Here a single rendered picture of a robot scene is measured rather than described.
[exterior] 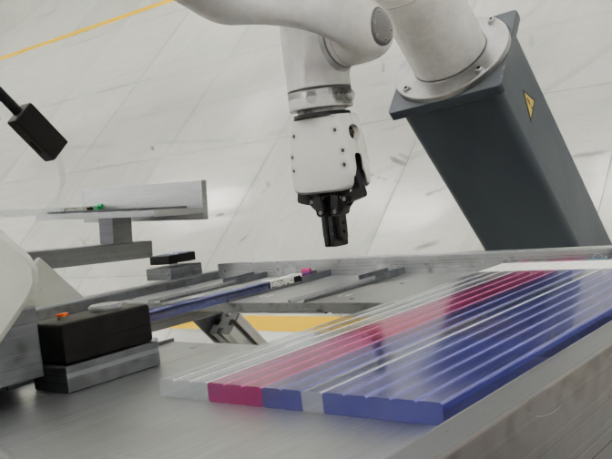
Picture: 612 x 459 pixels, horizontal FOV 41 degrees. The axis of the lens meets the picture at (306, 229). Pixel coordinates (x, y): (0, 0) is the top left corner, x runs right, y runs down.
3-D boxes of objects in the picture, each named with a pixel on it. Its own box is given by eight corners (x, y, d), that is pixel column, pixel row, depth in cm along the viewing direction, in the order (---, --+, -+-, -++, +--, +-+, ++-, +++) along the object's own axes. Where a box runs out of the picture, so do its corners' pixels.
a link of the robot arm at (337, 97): (366, 86, 107) (369, 108, 108) (313, 96, 113) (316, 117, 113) (328, 84, 101) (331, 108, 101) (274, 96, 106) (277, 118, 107)
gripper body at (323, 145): (369, 101, 107) (378, 186, 107) (308, 112, 113) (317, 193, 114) (335, 100, 101) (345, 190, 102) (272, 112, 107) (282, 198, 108)
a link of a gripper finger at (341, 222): (358, 192, 107) (363, 243, 107) (339, 194, 109) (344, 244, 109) (343, 194, 104) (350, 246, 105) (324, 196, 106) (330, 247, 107)
